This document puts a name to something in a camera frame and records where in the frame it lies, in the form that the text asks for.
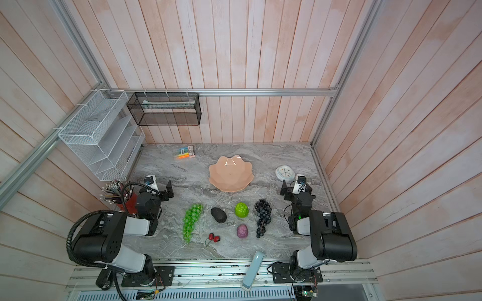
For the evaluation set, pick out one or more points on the aluminium frame rail horizontal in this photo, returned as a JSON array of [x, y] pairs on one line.
[[314, 92]]

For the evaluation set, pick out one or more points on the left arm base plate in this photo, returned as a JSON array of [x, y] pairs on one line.
[[162, 276]]

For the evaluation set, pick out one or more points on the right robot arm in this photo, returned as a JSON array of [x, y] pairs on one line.
[[330, 235]]

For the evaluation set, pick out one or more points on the black wire mesh basket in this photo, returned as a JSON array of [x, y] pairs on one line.
[[165, 108]]

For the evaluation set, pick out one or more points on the pink scalloped fruit bowl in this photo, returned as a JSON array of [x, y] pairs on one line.
[[231, 174]]

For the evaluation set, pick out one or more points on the white wire mesh shelf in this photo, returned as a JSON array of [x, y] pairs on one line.
[[103, 136]]

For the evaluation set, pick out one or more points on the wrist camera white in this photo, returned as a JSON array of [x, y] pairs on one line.
[[150, 182], [300, 184]]

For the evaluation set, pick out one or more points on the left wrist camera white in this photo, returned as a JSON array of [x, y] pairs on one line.
[[150, 182]]

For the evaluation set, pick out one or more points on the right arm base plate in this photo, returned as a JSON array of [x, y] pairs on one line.
[[285, 273]]

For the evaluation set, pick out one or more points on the green circuit board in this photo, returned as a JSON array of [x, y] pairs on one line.
[[146, 294]]

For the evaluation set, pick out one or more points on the black fake avocado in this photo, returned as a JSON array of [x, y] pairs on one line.
[[219, 215]]

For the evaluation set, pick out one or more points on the green fake grape bunch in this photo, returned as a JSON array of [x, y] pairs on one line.
[[192, 215]]

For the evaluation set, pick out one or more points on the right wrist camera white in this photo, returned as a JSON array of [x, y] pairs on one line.
[[300, 184]]

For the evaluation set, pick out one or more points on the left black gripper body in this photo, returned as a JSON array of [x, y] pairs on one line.
[[164, 192]]

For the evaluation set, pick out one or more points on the green bumpy fake fruit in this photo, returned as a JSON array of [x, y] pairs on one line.
[[241, 210]]

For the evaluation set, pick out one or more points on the red fake cherries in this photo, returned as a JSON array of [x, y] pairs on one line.
[[212, 238]]

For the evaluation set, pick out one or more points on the dark purple fake grape bunch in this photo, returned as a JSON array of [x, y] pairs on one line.
[[263, 211]]

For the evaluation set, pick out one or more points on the red pencil cup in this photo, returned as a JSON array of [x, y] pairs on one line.
[[129, 198]]

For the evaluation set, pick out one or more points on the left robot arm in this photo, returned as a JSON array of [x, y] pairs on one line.
[[96, 239]]

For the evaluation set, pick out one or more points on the grey tilted light bar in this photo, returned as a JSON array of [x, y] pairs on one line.
[[252, 271]]

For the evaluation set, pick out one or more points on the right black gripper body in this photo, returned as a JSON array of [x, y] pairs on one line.
[[290, 193]]

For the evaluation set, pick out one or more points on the pack of coloured highlighters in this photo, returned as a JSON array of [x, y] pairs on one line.
[[185, 152]]

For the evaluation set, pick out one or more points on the purple fake fig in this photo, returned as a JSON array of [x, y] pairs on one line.
[[242, 231]]

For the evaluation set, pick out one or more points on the bundle of pencils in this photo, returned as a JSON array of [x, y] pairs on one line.
[[111, 192]]

